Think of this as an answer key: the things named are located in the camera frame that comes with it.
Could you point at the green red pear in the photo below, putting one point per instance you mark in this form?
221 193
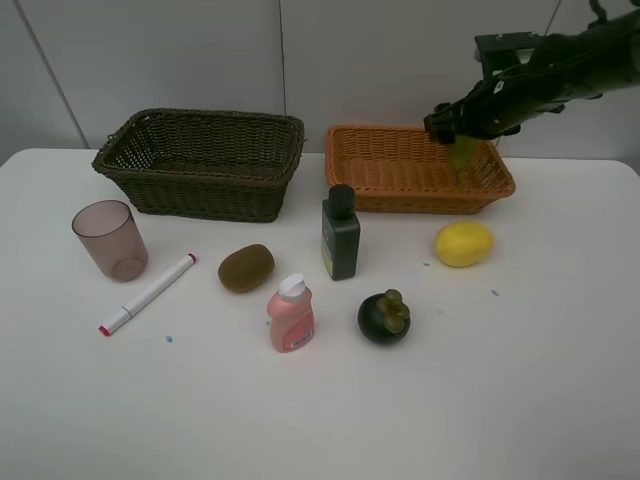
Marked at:
460 153

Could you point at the pink bottle white cap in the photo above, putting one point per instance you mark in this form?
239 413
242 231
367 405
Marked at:
291 315

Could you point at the dark brown wicker basket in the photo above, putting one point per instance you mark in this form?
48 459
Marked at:
211 165

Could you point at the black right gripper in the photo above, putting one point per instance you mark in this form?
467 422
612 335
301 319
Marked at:
498 105

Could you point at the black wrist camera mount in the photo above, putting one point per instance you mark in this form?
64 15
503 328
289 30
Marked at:
498 52

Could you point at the translucent pink plastic cup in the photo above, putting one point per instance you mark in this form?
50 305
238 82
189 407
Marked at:
109 233

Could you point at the brown kiwi fruit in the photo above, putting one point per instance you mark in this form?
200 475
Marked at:
246 269

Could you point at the orange wicker basket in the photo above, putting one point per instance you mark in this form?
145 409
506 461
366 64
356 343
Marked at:
399 170

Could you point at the dark green square bottle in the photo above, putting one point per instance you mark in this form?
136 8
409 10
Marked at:
340 232

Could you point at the yellow lemon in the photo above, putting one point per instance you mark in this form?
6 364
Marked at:
463 244

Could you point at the dark purple mangosteen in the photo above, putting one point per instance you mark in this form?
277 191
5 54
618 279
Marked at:
384 318

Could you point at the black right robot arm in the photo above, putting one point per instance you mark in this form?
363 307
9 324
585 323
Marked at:
603 58

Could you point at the white marker red caps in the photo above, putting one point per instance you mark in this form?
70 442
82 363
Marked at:
130 309

